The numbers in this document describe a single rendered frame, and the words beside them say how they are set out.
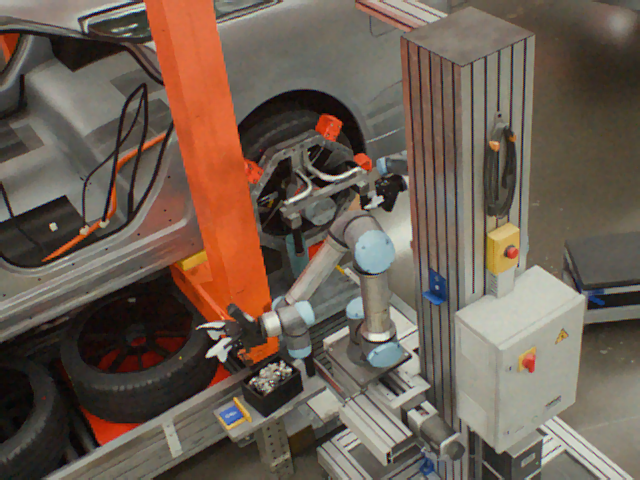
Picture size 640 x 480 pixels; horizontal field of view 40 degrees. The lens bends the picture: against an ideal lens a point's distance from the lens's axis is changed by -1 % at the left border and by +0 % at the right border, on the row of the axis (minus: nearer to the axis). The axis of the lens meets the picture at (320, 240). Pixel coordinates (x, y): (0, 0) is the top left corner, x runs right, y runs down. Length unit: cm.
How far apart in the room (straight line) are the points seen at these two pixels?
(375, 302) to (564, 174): 283
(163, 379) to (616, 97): 374
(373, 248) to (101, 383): 155
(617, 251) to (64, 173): 261
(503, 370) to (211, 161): 117
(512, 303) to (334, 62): 152
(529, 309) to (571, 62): 409
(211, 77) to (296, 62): 87
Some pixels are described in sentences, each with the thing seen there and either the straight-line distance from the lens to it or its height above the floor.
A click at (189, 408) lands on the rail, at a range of 369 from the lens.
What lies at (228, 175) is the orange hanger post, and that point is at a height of 141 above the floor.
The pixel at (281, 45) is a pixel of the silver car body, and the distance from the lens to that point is 361.
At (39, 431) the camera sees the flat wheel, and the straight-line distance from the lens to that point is 367.
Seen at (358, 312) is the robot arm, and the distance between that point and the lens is 296.
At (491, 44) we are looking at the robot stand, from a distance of 233.
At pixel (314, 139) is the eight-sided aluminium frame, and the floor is 111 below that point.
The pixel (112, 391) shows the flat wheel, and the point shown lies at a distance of 372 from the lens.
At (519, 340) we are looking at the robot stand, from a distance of 260.
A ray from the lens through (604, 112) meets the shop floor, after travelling 603.
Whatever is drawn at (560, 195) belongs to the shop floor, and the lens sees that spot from 524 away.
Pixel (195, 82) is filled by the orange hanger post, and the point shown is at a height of 179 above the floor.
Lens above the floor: 307
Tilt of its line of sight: 38 degrees down
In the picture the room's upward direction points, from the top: 8 degrees counter-clockwise
